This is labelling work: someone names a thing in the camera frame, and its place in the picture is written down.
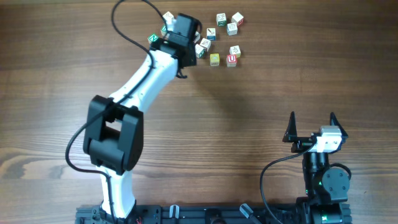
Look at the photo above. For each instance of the upper green N block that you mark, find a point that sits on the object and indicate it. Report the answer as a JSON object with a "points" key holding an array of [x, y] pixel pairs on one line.
{"points": [[163, 31]]}

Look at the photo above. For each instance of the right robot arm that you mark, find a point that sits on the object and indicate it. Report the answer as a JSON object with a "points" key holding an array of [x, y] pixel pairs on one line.
{"points": [[326, 184]]}

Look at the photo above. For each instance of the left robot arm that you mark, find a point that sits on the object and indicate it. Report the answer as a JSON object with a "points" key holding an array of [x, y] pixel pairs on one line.
{"points": [[114, 137]]}

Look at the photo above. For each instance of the green Z wooden block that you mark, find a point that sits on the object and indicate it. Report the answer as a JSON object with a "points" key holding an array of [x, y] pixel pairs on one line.
{"points": [[221, 19]]}

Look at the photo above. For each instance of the red pattern tilted block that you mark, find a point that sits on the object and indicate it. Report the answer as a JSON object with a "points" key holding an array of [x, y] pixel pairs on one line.
{"points": [[206, 44]]}

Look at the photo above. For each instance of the teal sided wooden block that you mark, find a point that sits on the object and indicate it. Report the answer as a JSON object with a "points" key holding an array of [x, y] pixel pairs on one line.
{"points": [[199, 51]]}

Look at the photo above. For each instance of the lower green N block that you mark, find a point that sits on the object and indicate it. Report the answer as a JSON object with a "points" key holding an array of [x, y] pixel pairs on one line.
{"points": [[152, 38]]}

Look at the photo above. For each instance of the red U wooden block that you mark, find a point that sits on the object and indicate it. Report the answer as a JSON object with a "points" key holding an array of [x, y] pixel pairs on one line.
{"points": [[231, 60]]}

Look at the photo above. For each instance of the yellow wooden block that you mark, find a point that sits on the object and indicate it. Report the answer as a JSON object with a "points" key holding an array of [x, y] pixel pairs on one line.
{"points": [[214, 60]]}

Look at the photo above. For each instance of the green n block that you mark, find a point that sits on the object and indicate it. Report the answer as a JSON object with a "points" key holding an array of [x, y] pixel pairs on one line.
{"points": [[163, 31], [152, 38]]}

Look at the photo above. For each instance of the yellow sided picture block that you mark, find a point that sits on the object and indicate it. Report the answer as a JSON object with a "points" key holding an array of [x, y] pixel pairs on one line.
{"points": [[235, 50]]}

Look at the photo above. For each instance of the blue sided picture block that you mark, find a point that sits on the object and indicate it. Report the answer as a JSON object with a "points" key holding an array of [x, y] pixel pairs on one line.
{"points": [[232, 29]]}

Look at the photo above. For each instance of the blue pattern wooden block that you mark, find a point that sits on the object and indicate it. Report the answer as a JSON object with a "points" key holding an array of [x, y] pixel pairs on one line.
{"points": [[169, 17]]}

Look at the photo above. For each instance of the blue brush picture block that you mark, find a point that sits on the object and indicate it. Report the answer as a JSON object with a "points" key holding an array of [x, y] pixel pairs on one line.
{"points": [[211, 33]]}

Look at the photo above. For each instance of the white red-sided block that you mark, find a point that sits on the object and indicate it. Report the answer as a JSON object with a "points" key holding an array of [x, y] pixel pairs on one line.
{"points": [[197, 37]]}

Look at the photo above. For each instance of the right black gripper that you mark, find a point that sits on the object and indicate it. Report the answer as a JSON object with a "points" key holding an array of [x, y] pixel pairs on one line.
{"points": [[302, 142]]}

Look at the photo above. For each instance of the red sided corner block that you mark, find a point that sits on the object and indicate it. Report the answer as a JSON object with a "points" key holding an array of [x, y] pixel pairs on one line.
{"points": [[237, 18]]}

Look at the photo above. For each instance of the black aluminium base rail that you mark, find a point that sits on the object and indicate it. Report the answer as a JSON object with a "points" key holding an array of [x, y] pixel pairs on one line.
{"points": [[279, 213]]}

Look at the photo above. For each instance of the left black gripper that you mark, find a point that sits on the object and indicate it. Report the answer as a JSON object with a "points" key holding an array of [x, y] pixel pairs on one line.
{"points": [[194, 60]]}

